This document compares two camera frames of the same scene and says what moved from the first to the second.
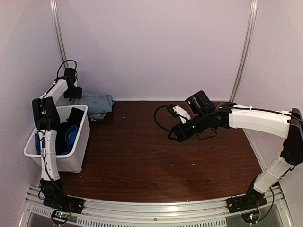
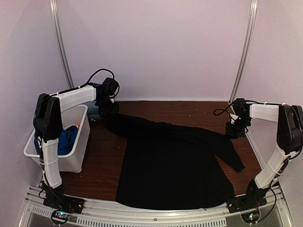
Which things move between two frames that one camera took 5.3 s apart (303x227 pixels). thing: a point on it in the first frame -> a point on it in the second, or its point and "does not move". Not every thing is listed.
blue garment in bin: x=71 y=134 does not move
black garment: x=75 y=119 -> x=169 y=167
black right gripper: x=180 y=132 -> x=230 y=134
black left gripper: x=77 y=96 -> x=114 y=112
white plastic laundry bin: x=75 y=163 does not move
